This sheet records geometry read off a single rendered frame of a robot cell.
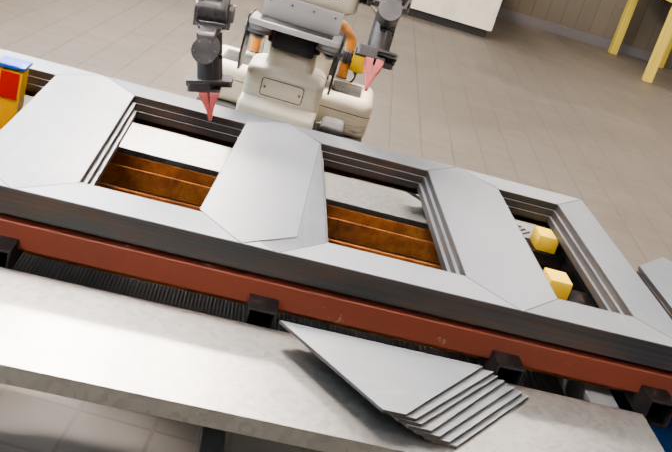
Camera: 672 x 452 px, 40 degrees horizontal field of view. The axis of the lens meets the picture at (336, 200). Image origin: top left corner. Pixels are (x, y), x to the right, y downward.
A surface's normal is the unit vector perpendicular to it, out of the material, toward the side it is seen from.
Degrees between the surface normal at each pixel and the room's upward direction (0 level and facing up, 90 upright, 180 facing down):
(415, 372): 0
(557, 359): 90
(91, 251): 90
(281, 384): 0
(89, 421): 0
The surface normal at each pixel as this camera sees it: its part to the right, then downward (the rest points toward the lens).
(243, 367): 0.27, -0.90
